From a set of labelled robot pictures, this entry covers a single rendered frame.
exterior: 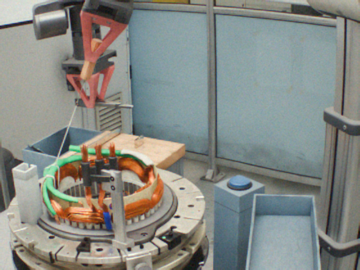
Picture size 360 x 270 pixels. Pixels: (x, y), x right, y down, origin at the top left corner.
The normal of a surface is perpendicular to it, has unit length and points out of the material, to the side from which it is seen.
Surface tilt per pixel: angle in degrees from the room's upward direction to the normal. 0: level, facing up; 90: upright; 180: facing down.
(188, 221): 0
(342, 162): 90
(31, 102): 90
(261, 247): 0
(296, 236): 0
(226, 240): 90
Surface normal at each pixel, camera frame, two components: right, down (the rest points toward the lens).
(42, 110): -0.52, 0.32
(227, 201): -0.78, 0.24
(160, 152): -0.03, -0.93
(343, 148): -0.93, 0.15
